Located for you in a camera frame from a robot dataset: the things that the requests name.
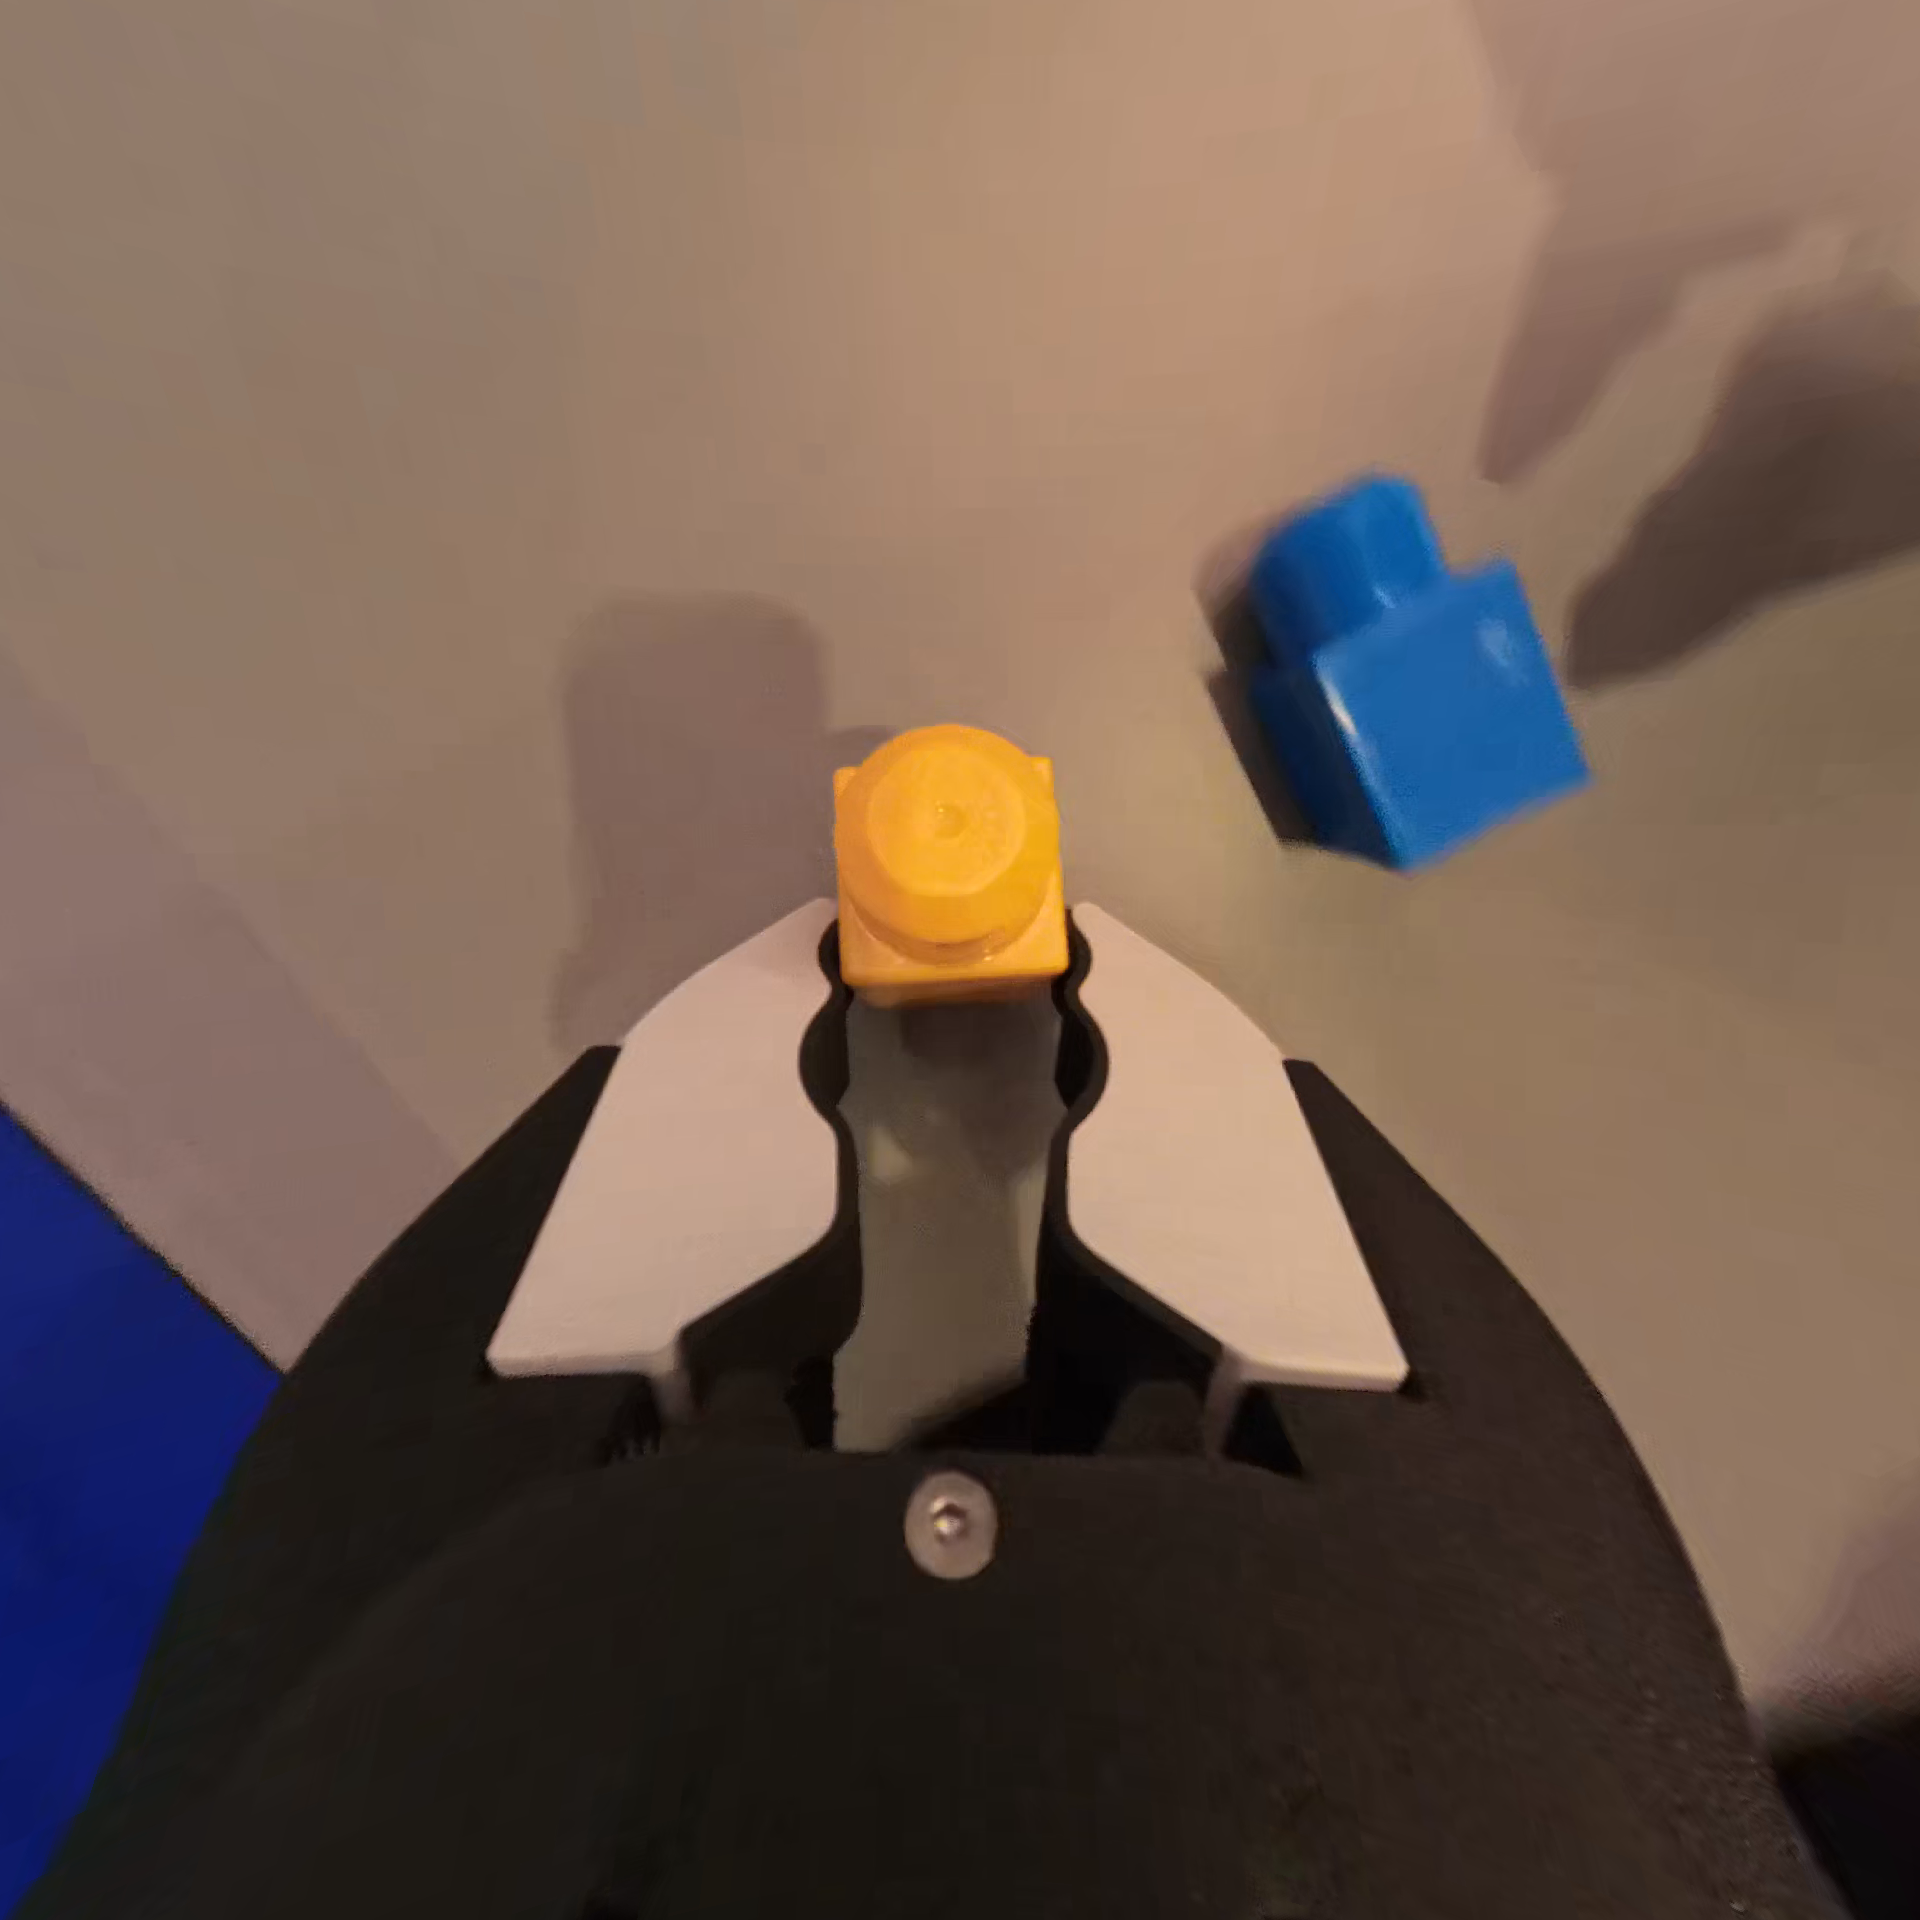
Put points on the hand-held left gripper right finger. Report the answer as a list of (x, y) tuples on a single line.
[(1214, 1200)]

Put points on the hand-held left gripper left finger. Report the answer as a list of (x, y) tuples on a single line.
[(674, 1200)]

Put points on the orange one-stud block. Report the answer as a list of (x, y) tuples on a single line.
[(944, 856)]

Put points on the blue one-stud block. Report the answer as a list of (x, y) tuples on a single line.
[(1424, 704)]

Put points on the blue plastic bin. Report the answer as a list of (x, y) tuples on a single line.
[(105, 1501)]

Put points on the grey desk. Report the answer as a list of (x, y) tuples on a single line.
[(450, 375)]

